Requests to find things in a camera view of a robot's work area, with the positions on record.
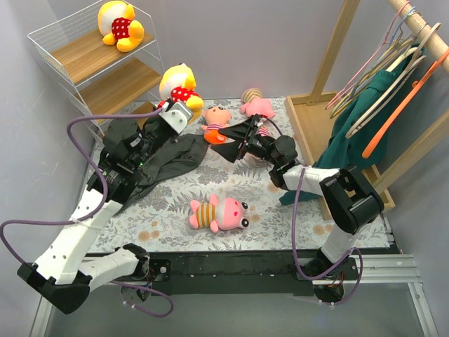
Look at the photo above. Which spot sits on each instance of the yellow bear plush polka shirt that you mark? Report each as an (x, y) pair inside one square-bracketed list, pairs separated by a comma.
[(118, 26)]

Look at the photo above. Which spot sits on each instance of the wooden clothes rack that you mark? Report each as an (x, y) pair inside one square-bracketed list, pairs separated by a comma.
[(315, 116)]

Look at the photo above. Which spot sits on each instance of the dark green garment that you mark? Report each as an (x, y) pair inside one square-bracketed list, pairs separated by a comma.
[(342, 152)]

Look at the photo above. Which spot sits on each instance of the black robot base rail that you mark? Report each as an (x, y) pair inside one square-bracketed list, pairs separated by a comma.
[(257, 272)]

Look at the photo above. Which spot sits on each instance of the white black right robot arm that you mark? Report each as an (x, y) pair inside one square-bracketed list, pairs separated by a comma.
[(351, 199)]

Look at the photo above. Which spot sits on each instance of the white wire wooden shelf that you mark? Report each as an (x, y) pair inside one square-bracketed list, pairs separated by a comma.
[(98, 79)]

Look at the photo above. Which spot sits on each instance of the pink pig plush striped hat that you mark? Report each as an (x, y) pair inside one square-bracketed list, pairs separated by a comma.
[(253, 103)]

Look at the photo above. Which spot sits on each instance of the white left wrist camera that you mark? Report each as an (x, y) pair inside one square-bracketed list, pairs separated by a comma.
[(176, 115)]

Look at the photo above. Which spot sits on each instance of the floral table mat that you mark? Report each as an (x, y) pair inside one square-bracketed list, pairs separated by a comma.
[(160, 221)]

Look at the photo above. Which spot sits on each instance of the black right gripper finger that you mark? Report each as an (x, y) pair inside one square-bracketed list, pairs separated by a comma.
[(240, 132), (229, 151)]

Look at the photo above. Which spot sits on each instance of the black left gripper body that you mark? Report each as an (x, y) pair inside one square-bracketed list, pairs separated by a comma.
[(156, 117)]

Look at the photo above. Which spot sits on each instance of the pink frog plush striped shirt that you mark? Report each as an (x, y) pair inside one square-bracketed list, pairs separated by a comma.
[(218, 215)]

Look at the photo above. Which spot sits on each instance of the dark grey cloth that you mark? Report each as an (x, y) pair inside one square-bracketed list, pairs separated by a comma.
[(174, 159)]

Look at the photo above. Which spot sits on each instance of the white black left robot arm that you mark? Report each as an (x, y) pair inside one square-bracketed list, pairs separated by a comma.
[(60, 274)]

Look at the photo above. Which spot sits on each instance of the orange plastic hanger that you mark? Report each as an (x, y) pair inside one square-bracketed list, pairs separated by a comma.
[(417, 85)]

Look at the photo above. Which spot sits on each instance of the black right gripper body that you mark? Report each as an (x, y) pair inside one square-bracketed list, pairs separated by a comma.
[(246, 137)]

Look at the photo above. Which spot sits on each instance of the pink wire hanger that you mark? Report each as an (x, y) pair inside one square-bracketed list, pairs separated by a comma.
[(365, 63)]

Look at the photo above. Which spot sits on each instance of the peach doll plush striped shirt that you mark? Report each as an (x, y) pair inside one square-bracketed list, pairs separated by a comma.
[(216, 118)]

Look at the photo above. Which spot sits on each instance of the orange bear plush polka shirt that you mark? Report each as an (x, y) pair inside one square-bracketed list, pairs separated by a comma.
[(179, 85)]

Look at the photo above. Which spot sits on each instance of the beige wooden hanger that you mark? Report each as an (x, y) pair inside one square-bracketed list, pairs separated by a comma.
[(417, 58)]

